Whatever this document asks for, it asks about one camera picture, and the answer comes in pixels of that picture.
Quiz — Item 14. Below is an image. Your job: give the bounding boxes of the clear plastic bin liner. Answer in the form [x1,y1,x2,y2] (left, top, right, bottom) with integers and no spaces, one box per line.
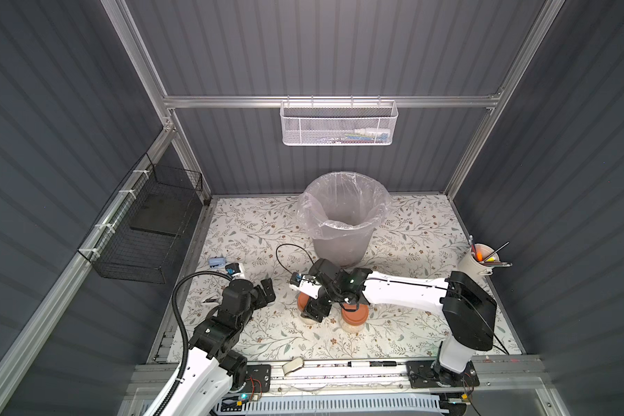
[296,172,392,240]

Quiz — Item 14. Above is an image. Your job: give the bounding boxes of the white utensil cup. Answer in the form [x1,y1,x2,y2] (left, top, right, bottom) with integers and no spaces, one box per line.
[457,244,493,278]

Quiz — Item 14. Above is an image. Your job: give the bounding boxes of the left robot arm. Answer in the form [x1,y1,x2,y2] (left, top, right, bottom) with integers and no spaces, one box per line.
[146,270,276,415]

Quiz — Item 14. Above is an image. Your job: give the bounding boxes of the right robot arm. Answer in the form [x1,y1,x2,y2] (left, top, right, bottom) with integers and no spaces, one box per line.
[289,259,497,379]

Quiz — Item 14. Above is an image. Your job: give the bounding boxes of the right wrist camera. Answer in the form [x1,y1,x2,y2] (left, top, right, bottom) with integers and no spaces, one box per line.
[289,273,322,299]

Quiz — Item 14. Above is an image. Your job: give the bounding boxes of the pens in white basket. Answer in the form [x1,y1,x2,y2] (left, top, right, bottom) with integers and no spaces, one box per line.
[309,128,392,145]

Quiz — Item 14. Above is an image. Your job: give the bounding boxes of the black wire wall basket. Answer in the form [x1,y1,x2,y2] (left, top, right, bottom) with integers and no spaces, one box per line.
[79,159,204,284]

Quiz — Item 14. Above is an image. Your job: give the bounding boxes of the masking tape roll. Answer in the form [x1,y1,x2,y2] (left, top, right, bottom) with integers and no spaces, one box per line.
[282,357,305,375]

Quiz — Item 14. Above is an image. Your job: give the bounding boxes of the white wire wall basket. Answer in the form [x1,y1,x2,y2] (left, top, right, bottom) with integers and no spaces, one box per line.
[279,101,399,147]

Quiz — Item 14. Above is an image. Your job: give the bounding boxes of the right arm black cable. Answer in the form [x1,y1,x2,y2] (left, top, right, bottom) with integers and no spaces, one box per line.
[275,243,317,277]

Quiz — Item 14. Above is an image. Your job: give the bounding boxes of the oatmeal jar orange lid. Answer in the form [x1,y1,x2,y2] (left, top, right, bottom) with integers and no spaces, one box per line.
[341,303,369,334]

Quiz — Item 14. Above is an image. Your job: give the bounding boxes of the grey mesh trash bin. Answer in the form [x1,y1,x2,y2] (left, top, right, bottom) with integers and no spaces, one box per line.
[296,172,392,267]

